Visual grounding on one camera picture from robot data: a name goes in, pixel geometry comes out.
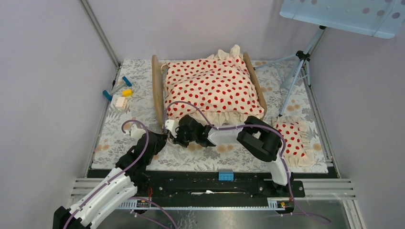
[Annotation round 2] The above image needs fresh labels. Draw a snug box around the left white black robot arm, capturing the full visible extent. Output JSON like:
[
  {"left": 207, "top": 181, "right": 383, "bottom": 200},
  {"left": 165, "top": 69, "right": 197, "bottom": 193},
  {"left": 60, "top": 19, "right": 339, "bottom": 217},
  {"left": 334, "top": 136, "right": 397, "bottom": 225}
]
[{"left": 53, "top": 131, "right": 167, "bottom": 229}]

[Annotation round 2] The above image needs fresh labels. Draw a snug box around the large strawberry print cushion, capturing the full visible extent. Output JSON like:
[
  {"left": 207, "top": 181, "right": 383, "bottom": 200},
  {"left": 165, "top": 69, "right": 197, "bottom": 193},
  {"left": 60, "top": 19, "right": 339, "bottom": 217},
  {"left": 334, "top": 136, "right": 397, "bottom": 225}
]
[{"left": 161, "top": 44, "right": 264, "bottom": 125}]

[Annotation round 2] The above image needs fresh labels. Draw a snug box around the wooden pet bed frame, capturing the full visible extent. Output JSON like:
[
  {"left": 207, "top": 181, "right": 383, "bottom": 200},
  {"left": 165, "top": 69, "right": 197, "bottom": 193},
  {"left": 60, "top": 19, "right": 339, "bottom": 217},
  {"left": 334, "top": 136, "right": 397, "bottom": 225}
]
[{"left": 151, "top": 52, "right": 267, "bottom": 127}]

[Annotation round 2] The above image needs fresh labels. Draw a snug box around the beige wooden toy block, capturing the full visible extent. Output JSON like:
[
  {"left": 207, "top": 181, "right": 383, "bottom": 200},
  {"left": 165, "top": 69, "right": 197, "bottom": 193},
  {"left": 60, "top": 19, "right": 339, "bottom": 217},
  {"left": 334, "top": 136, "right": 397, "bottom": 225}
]
[{"left": 115, "top": 96, "right": 127, "bottom": 110}]

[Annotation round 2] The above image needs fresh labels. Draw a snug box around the blue toy brick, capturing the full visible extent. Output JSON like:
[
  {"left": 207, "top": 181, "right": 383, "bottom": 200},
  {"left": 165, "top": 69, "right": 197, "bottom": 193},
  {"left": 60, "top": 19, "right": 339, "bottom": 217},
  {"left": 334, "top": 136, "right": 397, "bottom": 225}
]
[{"left": 218, "top": 169, "right": 234, "bottom": 181}]

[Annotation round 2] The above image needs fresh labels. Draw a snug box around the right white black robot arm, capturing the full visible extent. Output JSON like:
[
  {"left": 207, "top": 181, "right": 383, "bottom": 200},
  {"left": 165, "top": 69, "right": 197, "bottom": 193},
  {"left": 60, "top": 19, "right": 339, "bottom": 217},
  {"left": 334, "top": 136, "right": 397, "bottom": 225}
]
[{"left": 164, "top": 115, "right": 293, "bottom": 197}]

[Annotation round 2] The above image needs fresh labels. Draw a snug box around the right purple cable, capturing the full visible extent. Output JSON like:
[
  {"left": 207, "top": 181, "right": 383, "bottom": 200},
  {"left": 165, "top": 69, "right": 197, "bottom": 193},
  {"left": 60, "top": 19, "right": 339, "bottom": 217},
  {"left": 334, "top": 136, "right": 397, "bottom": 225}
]
[{"left": 163, "top": 101, "right": 332, "bottom": 226}]

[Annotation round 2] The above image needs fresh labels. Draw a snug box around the floral table mat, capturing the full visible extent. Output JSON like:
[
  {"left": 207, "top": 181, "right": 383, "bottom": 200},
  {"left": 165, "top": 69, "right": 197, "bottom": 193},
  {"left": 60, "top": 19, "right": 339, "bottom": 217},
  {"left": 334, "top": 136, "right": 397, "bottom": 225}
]
[{"left": 91, "top": 60, "right": 328, "bottom": 173}]

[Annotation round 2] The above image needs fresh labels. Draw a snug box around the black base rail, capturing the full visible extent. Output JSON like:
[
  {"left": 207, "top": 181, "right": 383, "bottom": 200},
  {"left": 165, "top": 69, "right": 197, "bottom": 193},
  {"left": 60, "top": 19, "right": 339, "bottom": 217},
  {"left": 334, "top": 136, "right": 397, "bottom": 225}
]
[{"left": 137, "top": 168, "right": 338, "bottom": 207}]

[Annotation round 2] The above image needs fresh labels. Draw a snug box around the grey tripod stand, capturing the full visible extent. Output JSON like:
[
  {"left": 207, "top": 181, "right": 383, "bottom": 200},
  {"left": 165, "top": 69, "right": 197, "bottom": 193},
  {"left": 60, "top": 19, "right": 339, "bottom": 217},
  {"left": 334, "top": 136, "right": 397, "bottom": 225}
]
[{"left": 254, "top": 25, "right": 327, "bottom": 117}]

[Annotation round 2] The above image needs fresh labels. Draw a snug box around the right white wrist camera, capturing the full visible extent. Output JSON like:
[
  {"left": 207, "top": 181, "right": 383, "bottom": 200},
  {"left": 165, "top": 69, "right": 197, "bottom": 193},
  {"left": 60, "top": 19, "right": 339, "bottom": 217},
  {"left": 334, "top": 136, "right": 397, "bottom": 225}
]
[{"left": 164, "top": 119, "right": 179, "bottom": 138}]

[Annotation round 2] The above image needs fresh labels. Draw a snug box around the yellow toy block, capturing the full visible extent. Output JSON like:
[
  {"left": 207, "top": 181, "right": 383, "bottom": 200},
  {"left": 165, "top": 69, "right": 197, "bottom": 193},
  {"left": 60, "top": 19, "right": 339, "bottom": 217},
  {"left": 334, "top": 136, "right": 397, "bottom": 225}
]
[{"left": 122, "top": 89, "right": 133, "bottom": 97}]

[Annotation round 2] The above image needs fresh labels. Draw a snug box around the light blue perforated tray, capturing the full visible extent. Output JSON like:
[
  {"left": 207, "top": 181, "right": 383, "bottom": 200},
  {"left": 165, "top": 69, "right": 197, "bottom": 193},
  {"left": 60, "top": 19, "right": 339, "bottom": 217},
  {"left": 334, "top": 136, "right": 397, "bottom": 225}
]
[{"left": 280, "top": 0, "right": 405, "bottom": 39}]

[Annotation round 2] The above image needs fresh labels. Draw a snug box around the small strawberry print pillow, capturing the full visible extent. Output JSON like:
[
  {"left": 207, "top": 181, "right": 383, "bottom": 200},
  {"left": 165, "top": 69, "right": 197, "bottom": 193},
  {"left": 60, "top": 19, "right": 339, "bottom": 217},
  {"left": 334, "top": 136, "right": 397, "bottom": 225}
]
[{"left": 271, "top": 116, "right": 315, "bottom": 167}]

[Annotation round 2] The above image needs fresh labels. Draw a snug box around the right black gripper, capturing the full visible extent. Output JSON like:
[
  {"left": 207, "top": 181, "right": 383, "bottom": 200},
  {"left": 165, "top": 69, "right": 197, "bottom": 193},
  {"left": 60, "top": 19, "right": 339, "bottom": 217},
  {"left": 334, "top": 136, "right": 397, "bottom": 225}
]
[{"left": 170, "top": 125, "right": 197, "bottom": 148}]

